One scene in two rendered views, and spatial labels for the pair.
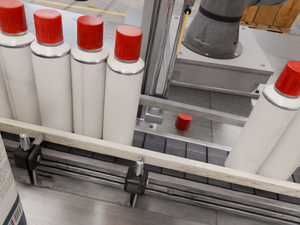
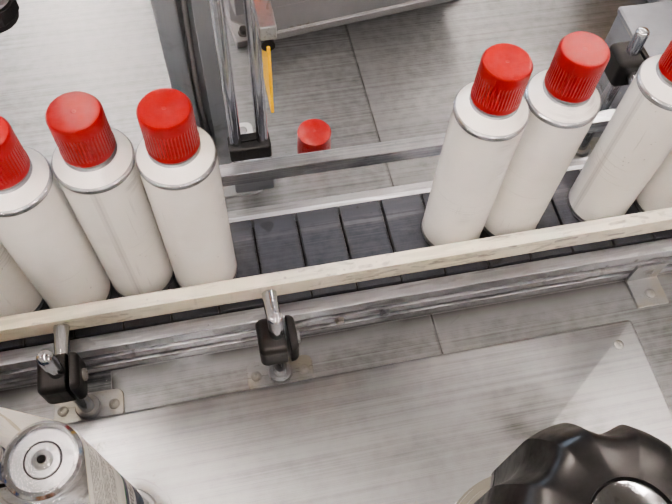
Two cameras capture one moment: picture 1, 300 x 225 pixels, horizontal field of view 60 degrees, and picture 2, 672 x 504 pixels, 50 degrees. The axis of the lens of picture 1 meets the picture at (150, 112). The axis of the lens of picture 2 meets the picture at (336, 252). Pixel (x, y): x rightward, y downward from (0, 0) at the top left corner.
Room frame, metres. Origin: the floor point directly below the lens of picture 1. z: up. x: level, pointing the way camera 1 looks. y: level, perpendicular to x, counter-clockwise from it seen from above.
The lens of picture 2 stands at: (0.01, 0.02, 1.41)
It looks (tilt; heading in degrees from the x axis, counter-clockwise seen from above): 61 degrees down; 343
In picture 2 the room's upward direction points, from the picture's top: 4 degrees clockwise
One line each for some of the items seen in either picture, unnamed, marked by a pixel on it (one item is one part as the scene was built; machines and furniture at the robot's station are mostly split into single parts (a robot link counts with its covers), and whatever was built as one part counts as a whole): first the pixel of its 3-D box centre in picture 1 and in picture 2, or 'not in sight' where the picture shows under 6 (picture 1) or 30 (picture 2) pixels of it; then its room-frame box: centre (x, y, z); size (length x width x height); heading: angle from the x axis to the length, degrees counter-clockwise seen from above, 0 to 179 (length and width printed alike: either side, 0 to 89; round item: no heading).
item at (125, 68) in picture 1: (122, 96); (188, 203); (0.30, 0.04, 0.98); 0.05 x 0.05 x 0.20
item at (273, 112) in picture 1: (264, 127); (474, 159); (0.30, -0.17, 0.98); 0.05 x 0.05 x 0.20
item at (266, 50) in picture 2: (183, 28); (266, 61); (0.32, -0.02, 1.09); 0.03 x 0.01 x 0.06; 179
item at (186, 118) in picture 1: (184, 119); (314, 141); (0.45, -0.08, 0.85); 0.03 x 0.03 x 0.03
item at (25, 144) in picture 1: (35, 154); (69, 364); (0.24, 0.16, 0.89); 0.06 x 0.03 x 0.12; 179
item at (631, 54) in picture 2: not in sight; (618, 113); (0.37, -0.35, 0.91); 0.07 x 0.03 x 0.16; 179
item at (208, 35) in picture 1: (215, 25); not in sight; (0.73, -0.13, 0.97); 0.15 x 0.15 x 0.10
